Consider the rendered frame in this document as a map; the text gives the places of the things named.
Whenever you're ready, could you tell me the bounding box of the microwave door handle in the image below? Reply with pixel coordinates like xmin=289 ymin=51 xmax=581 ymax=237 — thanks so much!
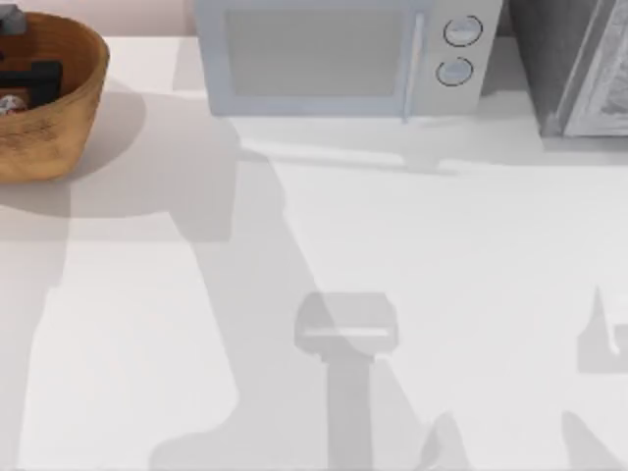
xmin=401 ymin=11 xmax=426 ymax=125

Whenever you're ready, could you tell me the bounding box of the round wooden basket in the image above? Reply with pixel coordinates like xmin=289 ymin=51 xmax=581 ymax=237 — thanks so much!
xmin=0 ymin=10 xmax=112 ymax=184

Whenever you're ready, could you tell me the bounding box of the small brown and white item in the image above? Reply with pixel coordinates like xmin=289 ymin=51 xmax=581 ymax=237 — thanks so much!
xmin=0 ymin=89 xmax=29 ymax=118

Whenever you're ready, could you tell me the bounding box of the round microwave knob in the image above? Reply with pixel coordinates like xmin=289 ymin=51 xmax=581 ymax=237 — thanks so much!
xmin=442 ymin=14 xmax=485 ymax=49
xmin=434 ymin=55 xmax=476 ymax=89

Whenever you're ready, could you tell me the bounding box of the grey cabinet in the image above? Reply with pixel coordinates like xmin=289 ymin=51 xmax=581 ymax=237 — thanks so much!
xmin=506 ymin=0 xmax=628 ymax=139

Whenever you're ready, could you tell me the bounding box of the microwave oven door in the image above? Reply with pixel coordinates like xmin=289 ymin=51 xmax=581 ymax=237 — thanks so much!
xmin=192 ymin=0 xmax=419 ymax=119

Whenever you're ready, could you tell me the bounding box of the pale grey rounded box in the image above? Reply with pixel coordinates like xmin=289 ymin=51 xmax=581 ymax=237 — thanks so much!
xmin=0 ymin=4 xmax=27 ymax=37

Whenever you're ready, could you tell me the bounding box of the pale microwave oven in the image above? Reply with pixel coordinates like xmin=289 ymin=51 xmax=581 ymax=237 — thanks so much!
xmin=190 ymin=0 xmax=505 ymax=125

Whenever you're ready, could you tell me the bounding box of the pale grey cabinet door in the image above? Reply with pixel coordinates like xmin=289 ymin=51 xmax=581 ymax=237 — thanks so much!
xmin=562 ymin=0 xmax=628 ymax=138

